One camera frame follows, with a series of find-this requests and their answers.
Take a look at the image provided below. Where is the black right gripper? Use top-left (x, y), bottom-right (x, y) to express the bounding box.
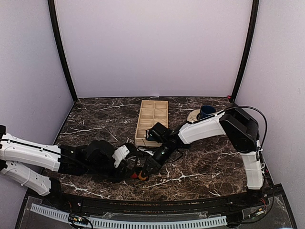
top-left (142, 141), bottom-right (173, 177)

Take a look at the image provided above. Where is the black red yellow argyle sock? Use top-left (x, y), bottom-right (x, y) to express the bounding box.
top-left (130, 172), bottom-right (149, 181)

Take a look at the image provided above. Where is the dark green sock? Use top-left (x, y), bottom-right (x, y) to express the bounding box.
top-left (145, 129), bottom-right (155, 141)

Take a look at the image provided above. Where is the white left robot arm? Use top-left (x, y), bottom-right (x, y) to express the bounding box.
top-left (0, 125), bottom-right (136, 208)

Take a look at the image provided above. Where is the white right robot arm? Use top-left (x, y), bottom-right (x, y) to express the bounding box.
top-left (140, 106), bottom-right (264, 207)

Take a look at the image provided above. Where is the wooden compartment tray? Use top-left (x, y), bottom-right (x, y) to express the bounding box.
top-left (135, 100), bottom-right (168, 147)

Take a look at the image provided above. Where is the beige ceramic plate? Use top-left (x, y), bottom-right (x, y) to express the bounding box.
top-left (187, 109), bottom-right (201, 123)

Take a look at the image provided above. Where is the blue enamel mug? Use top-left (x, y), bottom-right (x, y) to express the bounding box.
top-left (199, 105), bottom-right (216, 119)

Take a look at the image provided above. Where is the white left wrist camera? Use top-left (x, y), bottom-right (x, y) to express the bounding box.
top-left (112, 145), bottom-right (130, 168)

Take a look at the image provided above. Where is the black front table rail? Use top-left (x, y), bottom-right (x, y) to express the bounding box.
top-left (43, 193), bottom-right (271, 215)

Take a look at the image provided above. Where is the white slotted cable duct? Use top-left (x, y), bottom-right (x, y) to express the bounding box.
top-left (30, 204), bottom-right (227, 229)

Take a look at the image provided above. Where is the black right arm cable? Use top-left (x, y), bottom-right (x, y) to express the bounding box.
top-left (212, 106), bottom-right (277, 215)

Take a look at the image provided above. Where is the black right frame post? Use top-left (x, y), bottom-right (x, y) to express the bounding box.
top-left (229, 0), bottom-right (259, 103)

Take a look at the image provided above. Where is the black frame post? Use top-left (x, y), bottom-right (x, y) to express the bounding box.
top-left (229, 0), bottom-right (259, 103)
top-left (47, 0), bottom-right (78, 103)

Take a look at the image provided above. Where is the black left frame post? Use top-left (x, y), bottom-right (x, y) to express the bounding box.
top-left (47, 0), bottom-right (78, 103)

